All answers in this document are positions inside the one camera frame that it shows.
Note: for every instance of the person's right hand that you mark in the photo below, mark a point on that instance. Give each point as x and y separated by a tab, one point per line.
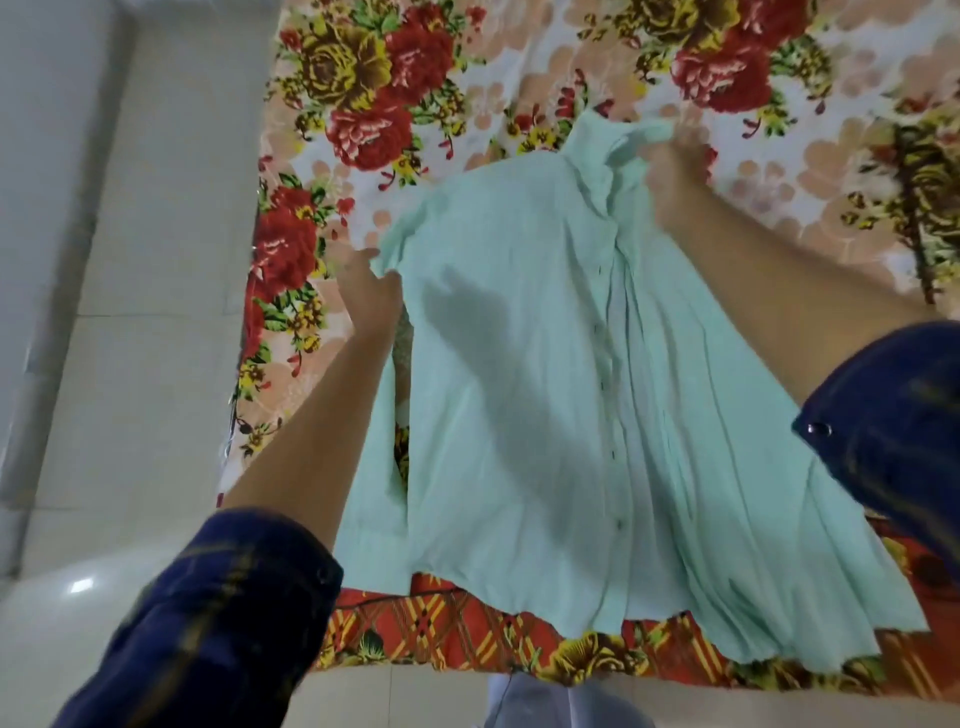
675	187

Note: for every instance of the person's left hand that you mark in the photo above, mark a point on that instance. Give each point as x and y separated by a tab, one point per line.
367	289

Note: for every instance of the person's left fingers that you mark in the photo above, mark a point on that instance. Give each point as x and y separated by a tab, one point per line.
355	259

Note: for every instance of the person's right fingers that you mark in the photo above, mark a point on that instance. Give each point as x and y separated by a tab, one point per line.
686	154

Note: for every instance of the mint green button shirt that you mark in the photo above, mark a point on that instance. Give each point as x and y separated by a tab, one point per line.
562	405

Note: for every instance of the person's right forearm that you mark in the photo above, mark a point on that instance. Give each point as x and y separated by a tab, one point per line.
817	352

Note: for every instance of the person's left forearm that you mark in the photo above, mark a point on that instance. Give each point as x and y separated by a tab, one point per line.
225	555

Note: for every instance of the floral bed sheet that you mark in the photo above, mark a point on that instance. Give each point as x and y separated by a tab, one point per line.
465	150

